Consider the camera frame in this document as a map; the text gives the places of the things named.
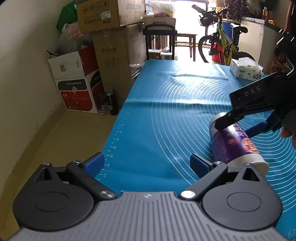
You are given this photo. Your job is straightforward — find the white chest freezer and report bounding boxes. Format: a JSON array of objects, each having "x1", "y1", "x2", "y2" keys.
[{"x1": 239, "y1": 17, "x2": 281, "y2": 74}]

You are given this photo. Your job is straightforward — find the top open cardboard box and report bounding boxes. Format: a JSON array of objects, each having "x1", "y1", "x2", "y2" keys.
[{"x1": 76, "y1": 0, "x2": 145, "y2": 33}]

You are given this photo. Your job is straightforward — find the lower brown cardboard box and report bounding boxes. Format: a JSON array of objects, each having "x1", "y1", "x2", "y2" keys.
[{"x1": 92, "y1": 23, "x2": 146, "y2": 107}]

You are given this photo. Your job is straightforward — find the purple paper cup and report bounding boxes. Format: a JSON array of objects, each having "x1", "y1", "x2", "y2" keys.
[{"x1": 209, "y1": 113, "x2": 269, "y2": 176}]

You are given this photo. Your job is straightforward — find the person's right hand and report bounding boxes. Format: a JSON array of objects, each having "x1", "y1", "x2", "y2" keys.
[{"x1": 280, "y1": 128, "x2": 296, "y2": 149}]

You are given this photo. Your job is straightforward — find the blue silicone baking mat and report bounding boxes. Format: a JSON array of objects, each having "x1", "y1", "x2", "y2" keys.
[{"x1": 93, "y1": 60, "x2": 295, "y2": 240}]

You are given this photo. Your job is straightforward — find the white tissue box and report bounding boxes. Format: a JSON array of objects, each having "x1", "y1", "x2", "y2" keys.
[{"x1": 230, "y1": 57, "x2": 263, "y2": 81}]

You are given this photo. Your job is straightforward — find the red white appliance box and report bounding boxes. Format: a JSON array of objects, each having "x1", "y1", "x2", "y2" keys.
[{"x1": 48, "y1": 46, "x2": 106, "y2": 114}]

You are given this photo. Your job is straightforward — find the orange juice bottle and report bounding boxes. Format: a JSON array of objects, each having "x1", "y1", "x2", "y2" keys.
[{"x1": 262, "y1": 7, "x2": 269, "y2": 22}]

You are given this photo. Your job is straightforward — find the blue plastic barrel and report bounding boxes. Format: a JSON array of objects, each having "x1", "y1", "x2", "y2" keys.
[{"x1": 222, "y1": 19, "x2": 240, "y2": 39}]

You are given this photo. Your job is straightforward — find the black thermos bottle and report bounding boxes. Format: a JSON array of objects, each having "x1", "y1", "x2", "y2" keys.
[{"x1": 105, "y1": 89, "x2": 119, "y2": 116}]

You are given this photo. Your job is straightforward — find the wooden chair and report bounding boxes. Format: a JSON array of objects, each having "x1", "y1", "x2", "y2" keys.
[{"x1": 175, "y1": 33, "x2": 197, "y2": 62}]

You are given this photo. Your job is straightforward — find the dark floral bag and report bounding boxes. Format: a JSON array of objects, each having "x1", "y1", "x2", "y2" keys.
[{"x1": 223, "y1": 0, "x2": 261, "y2": 20}]

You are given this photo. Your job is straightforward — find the green black bicycle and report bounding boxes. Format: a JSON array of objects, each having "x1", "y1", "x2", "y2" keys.
[{"x1": 192, "y1": 4, "x2": 254, "y2": 66}]

